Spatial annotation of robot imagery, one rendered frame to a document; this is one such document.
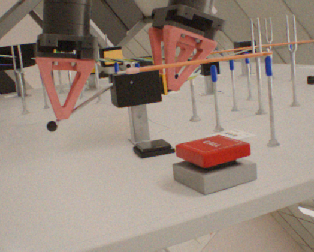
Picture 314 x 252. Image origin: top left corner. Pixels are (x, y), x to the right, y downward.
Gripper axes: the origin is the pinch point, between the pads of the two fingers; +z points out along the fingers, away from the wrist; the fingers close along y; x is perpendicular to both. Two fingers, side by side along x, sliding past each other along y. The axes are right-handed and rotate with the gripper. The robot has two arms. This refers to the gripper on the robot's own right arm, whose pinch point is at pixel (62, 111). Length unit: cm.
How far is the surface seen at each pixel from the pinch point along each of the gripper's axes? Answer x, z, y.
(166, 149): -11.1, 2.9, -7.9
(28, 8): 3, -21, 97
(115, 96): -6.3, -2.2, -1.1
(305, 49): -245, -24, 305
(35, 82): -21, 48, 745
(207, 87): -30.8, -2.0, 28.3
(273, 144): -21.9, 1.3, -12.6
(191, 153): -9.2, 0.7, -20.0
